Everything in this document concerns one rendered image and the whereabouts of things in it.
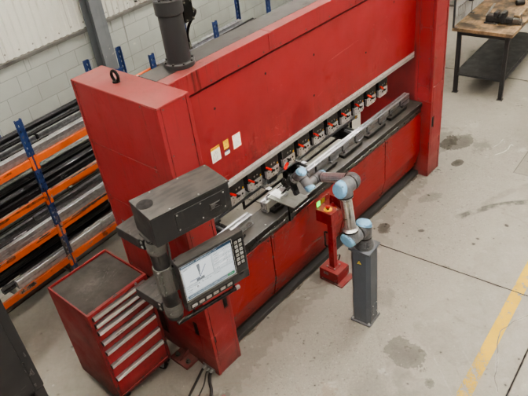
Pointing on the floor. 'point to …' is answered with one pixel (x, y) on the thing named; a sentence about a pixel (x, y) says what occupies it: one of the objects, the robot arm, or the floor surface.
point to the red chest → (111, 322)
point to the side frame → (422, 79)
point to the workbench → (504, 9)
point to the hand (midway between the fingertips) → (284, 192)
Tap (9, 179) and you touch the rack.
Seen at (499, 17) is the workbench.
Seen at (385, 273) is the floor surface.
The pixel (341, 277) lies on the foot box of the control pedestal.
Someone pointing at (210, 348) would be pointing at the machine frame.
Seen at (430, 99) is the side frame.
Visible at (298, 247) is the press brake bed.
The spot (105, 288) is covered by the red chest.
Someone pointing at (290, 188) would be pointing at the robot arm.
